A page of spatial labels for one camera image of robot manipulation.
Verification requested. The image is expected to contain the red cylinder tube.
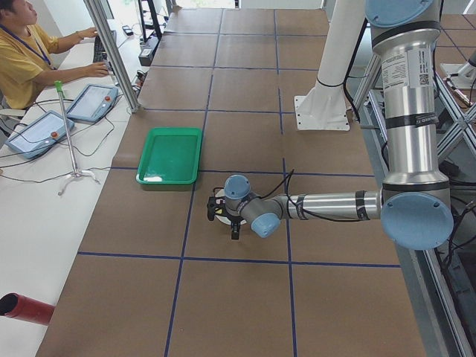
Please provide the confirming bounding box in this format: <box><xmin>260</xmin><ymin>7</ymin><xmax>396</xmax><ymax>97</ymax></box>
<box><xmin>1</xmin><ymin>292</ymin><xmax>55</xmax><ymax>326</ymax></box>

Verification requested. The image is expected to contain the person in yellow shirt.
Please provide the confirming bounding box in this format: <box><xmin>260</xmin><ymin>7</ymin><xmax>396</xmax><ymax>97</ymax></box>
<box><xmin>1</xmin><ymin>1</ymin><xmax>109</xmax><ymax>109</ymax></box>

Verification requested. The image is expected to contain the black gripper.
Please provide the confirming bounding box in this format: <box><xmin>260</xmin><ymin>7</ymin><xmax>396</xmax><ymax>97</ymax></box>
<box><xmin>227</xmin><ymin>214</ymin><xmax>242</xmax><ymax>240</ymax></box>

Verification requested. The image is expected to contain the white round plate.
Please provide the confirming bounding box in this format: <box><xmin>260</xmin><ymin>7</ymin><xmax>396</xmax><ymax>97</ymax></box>
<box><xmin>214</xmin><ymin>188</ymin><xmax>231</xmax><ymax>225</ymax></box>

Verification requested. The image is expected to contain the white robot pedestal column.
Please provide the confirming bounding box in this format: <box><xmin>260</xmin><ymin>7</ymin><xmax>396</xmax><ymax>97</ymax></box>
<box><xmin>295</xmin><ymin>0</ymin><xmax>365</xmax><ymax>131</ymax></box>

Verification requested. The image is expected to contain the metal stand with green clip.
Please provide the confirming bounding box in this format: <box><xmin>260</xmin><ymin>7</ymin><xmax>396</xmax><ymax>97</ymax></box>
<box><xmin>54</xmin><ymin>80</ymin><xmax>100</xmax><ymax>196</ymax></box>

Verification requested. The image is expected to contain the blue teach pendant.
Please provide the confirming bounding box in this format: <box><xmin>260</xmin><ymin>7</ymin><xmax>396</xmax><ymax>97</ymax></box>
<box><xmin>66</xmin><ymin>84</ymin><xmax>118</xmax><ymax>123</ymax></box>
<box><xmin>5</xmin><ymin>111</ymin><xmax>66</xmax><ymax>159</ymax></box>

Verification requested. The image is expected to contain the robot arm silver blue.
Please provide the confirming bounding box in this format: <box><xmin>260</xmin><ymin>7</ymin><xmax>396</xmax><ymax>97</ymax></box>
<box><xmin>208</xmin><ymin>1</ymin><xmax>454</xmax><ymax>250</ymax></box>

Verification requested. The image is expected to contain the black keyboard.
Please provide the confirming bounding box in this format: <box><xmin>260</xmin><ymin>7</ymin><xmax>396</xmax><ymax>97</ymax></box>
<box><xmin>92</xmin><ymin>35</ymin><xmax>108</xmax><ymax>62</ymax></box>

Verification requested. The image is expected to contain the green plastic tray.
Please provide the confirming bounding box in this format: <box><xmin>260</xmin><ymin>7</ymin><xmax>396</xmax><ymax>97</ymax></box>
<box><xmin>135</xmin><ymin>127</ymin><xmax>202</xmax><ymax>189</ymax></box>

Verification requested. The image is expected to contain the near blue teach pendant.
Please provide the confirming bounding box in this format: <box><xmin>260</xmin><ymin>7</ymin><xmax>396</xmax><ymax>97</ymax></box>
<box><xmin>5</xmin><ymin>111</ymin><xmax>66</xmax><ymax>159</ymax></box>

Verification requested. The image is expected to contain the far blue teach pendant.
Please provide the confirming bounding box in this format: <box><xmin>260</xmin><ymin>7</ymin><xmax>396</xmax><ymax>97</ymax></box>
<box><xmin>66</xmin><ymin>84</ymin><xmax>118</xmax><ymax>123</ymax></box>

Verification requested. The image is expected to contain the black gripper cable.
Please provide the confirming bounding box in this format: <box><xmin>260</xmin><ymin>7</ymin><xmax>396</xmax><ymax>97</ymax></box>
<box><xmin>260</xmin><ymin>169</ymin><xmax>358</xmax><ymax>223</ymax></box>

